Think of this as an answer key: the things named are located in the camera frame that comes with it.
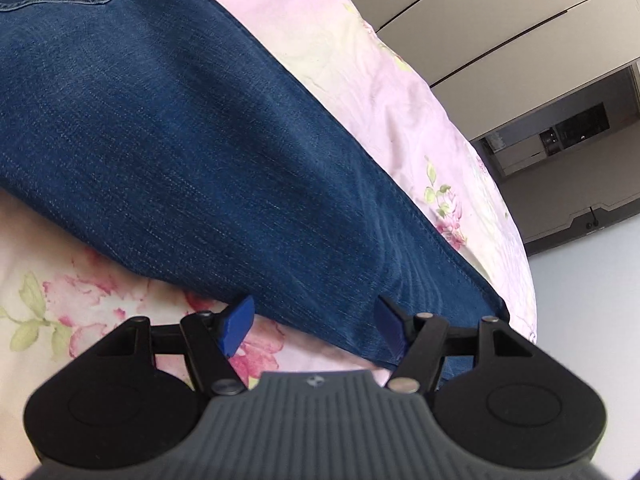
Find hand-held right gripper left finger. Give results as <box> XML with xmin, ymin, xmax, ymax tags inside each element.
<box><xmin>95</xmin><ymin>295</ymin><xmax>257</xmax><ymax>398</ymax></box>

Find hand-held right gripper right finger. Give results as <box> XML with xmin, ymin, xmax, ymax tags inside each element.
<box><xmin>374</xmin><ymin>294</ymin><xmax>537</xmax><ymax>396</ymax></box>

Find blue denim pants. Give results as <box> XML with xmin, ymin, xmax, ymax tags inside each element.
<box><xmin>0</xmin><ymin>0</ymin><xmax>511</xmax><ymax>386</ymax></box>

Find kitchen shelf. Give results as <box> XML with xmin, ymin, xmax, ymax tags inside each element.
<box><xmin>482</xmin><ymin>101</ymin><xmax>610</xmax><ymax>177</ymax></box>

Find pink floral bedsheet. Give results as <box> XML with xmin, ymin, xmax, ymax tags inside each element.
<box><xmin>0</xmin><ymin>0</ymin><xmax>538</xmax><ymax>466</ymax></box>

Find white wardrobe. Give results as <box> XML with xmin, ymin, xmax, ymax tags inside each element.
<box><xmin>300</xmin><ymin>0</ymin><xmax>640</xmax><ymax>141</ymax></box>

